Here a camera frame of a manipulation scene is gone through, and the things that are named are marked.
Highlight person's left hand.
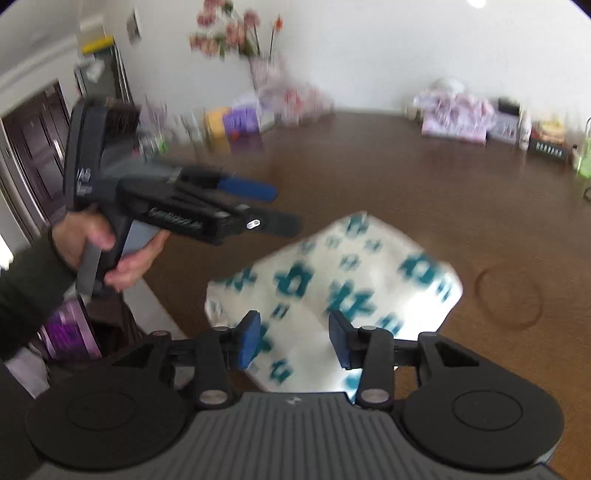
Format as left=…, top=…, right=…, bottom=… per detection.
left=50, top=210, right=171, bottom=293

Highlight yellow cardboard box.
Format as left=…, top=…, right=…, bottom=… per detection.
left=204, top=108, right=232, bottom=139

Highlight dark wooden door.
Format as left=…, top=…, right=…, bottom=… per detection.
left=0, top=80, right=72, bottom=241

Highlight white round appliance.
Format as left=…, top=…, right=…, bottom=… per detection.
left=427, top=78, right=465, bottom=95

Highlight purple package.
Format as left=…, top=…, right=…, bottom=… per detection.
left=39, top=300, right=102, bottom=361

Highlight purple tissue pack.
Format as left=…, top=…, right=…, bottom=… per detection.
left=224, top=107, right=259, bottom=134

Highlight green spray bottle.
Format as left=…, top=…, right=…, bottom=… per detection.
left=573, top=117, right=591, bottom=178

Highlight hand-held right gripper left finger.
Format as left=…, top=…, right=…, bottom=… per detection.
left=113, top=310, right=263, bottom=409

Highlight floral tissue box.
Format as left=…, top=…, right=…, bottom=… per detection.
left=489, top=113, right=520, bottom=141

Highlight pink artificial flower bouquet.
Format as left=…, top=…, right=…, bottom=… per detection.
left=188, top=0, right=284, bottom=61

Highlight clear yellow storage box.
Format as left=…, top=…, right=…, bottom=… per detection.
left=536, top=121, right=566, bottom=144

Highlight clear red printed plastic bag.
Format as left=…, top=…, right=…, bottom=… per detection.
left=272, top=85, right=335, bottom=127

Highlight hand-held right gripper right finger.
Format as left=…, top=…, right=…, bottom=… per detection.
left=329, top=309, right=481, bottom=409

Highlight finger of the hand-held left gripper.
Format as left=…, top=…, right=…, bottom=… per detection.
left=198, top=191, right=304, bottom=239
left=179, top=167, right=279, bottom=203

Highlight cream teal floral garment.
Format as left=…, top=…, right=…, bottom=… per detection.
left=204, top=211, right=465, bottom=393

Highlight small white spray bottle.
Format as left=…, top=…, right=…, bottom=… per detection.
left=517, top=108, right=533, bottom=151

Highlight folded purple floral clothes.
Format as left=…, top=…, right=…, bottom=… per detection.
left=413, top=90, right=497, bottom=145

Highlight black sign box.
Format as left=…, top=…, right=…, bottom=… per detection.
left=529, top=137, right=570, bottom=161

